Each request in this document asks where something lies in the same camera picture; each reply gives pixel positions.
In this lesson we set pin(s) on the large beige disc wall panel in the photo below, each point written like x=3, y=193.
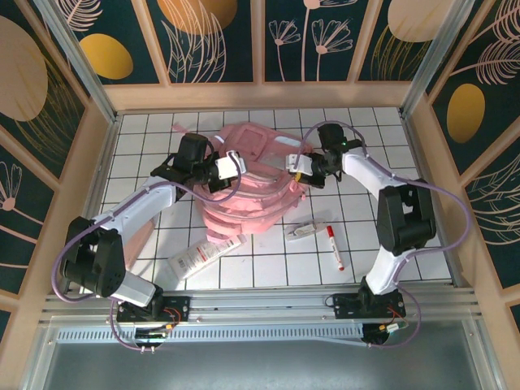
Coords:
x=20, y=81

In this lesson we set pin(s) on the clear plastic packaged stationery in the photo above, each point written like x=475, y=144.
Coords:
x=304, y=230

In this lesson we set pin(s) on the flower outline wall panel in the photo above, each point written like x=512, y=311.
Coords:
x=308, y=40

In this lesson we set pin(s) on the yellow oval feather wall panel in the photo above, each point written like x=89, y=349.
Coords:
x=467, y=113

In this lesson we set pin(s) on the orange circle leaf wall panel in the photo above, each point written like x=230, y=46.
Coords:
x=195, y=16

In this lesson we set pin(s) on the pink feather leaf wall panel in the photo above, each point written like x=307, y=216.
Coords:
x=495, y=203

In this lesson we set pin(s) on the pink backpack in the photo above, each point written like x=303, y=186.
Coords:
x=252, y=203

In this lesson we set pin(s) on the red and white marker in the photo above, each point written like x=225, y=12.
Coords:
x=335, y=248

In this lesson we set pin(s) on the left aluminium side rail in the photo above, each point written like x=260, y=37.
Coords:
x=94, y=191

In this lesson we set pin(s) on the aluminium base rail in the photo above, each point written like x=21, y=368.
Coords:
x=264, y=304

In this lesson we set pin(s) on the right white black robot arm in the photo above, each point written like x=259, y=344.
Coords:
x=365, y=166

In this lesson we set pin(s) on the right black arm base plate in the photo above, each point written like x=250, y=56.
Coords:
x=345, y=308

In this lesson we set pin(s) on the grey metal base sheet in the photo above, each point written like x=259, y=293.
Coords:
x=260, y=365

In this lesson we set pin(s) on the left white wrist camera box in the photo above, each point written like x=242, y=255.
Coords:
x=227, y=166

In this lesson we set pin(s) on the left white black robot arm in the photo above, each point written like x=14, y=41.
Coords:
x=134, y=203

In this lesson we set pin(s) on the right aluminium corner post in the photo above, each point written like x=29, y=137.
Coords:
x=430, y=61

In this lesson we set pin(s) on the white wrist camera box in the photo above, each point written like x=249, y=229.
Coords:
x=227, y=166
x=296, y=162

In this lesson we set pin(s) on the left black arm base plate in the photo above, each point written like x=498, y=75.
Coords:
x=178, y=304

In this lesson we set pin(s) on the left aluminium corner post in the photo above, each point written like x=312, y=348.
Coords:
x=90, y=77

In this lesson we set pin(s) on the right aluminium side rail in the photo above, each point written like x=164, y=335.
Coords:
x=420, y=162

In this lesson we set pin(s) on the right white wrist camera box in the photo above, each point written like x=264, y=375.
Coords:
x=296, y=162

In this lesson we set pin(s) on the white packet with red print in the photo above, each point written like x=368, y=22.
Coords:
x=195, y=258

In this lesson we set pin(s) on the aluminium side rail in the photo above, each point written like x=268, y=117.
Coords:
x=94, y=191
x=420, y=162

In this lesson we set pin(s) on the pink flower stem wall panel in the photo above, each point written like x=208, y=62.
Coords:
x=16, y=211

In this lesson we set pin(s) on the beige circle gold leaf panel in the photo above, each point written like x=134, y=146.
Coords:
x=410, y=20

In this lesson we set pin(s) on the aluminium corner post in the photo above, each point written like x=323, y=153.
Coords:
x=430, y=61
x=90, y=77

